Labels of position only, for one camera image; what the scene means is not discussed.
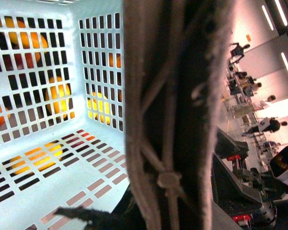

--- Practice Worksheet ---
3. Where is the light blue plastic basket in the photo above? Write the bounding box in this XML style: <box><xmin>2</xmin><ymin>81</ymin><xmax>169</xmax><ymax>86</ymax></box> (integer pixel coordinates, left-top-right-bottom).
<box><xmin>0</xmin><ymin>0</ymin><xmax>129</xmax><ymax>230</ymax></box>

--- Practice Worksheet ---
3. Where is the white head camera robot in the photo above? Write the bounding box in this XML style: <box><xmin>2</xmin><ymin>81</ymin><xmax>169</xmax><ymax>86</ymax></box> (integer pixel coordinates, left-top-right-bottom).
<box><xmin>269</xmin><ymin>146</ymin><xmax>288</xmax><ymax>186</ymax></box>

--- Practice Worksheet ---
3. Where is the white cable tie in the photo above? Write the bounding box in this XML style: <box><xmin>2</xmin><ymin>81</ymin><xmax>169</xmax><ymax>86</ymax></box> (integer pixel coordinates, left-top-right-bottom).
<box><xmin>141</xmin><ymin>81</ymin><xmax>187</xmax><ymax>230</ymax></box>

